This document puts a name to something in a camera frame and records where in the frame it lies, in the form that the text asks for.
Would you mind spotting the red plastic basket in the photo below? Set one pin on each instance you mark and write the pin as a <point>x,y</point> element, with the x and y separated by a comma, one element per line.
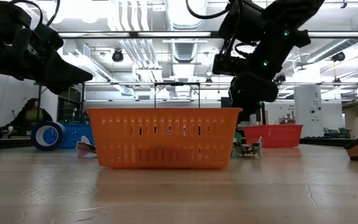
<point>273,136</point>

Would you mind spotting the person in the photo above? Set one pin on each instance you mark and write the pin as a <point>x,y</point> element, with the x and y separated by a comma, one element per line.
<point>30,116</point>

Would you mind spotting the silver ventilation duct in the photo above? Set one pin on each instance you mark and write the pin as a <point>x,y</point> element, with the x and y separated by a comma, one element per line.
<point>183,31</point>

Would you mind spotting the black overhead beam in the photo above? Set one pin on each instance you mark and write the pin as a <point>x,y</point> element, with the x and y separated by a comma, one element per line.
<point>182,34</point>

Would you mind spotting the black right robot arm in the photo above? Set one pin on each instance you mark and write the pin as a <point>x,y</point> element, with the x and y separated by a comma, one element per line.
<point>278,40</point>

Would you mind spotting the black aluminium table frame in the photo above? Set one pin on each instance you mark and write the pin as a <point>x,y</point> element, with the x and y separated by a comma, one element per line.
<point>8,143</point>

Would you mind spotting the orange plastic basket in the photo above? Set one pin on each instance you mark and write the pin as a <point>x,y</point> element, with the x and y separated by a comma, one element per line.
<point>163,138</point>

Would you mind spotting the blue tape roll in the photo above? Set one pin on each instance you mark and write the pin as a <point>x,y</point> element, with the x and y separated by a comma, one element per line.
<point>48,136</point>

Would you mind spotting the blue plastic basket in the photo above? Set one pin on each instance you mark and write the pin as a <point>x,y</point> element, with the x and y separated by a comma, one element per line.
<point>76,135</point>

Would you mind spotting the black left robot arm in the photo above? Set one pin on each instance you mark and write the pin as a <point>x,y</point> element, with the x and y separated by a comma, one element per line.
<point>2,12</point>

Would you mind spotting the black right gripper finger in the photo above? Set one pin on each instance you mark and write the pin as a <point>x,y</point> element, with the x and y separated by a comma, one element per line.
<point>249,112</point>

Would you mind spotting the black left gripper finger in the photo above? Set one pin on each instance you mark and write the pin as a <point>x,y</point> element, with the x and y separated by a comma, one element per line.
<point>67,76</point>

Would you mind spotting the black ceiling camera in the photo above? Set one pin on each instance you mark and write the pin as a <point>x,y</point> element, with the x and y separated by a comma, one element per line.
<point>338,56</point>
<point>117,56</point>

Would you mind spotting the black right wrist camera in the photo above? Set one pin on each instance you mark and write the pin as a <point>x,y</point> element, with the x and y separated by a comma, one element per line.
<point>228,65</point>

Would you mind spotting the white green clip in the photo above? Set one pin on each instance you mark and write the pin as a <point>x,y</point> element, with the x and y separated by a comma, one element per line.
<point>250,150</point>

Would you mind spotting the white pillar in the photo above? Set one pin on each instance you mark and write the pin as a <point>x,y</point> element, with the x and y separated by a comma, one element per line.
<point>309,115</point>

